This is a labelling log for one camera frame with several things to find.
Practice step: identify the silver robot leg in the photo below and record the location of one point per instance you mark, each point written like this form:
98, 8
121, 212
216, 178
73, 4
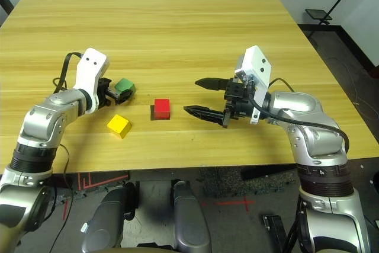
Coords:
103, 223
191, 223

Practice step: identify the green wooden block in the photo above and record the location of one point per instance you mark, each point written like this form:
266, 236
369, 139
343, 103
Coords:
124, 84

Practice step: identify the black square pad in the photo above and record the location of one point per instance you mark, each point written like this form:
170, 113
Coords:
152, 115

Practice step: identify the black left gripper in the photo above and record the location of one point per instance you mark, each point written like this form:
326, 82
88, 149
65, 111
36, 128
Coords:
103, 93

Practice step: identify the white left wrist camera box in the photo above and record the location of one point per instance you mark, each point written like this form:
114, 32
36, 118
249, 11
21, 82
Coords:
90, 69

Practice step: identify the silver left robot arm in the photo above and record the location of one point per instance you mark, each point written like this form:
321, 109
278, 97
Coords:
44, 119

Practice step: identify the red wooden block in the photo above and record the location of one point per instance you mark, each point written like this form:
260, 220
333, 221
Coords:
162, 107

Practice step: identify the silver left robot leg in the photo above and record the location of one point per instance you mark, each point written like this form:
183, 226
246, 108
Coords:
103, 223

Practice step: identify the black stand plate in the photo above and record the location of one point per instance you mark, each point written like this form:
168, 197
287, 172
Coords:
318, 14

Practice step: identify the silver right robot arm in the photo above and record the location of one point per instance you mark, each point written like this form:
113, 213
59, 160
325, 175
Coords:
314, 134

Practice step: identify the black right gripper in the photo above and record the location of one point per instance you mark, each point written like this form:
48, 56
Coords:
240, 102

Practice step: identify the black box on floor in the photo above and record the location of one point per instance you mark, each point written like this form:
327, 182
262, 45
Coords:
275, 232

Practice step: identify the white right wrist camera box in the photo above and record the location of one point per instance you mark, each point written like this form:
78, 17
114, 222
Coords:
256, 63

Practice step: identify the tan robot torso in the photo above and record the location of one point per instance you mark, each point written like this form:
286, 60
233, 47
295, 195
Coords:
148, 250

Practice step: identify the wooden side table black frame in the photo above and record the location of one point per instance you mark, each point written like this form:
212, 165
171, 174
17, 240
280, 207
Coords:
6, 1

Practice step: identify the yellow wooden block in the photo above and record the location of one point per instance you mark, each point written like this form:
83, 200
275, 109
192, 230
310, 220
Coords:
118, 125

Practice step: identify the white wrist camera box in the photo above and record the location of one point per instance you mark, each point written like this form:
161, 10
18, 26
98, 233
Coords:
256, 63
90, 69

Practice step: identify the silver right robot leg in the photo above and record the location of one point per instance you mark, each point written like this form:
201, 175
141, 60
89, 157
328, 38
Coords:
191, 223

